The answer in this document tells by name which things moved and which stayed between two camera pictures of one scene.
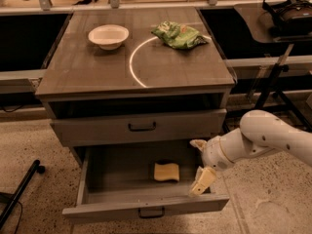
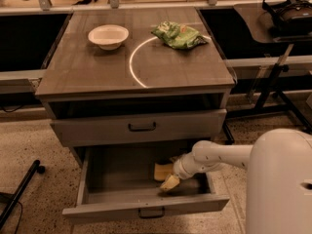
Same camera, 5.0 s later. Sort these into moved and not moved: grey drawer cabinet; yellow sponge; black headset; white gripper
Moved: white gripper
Not moved: yellow sponge; black headset; grey drawer cabinet
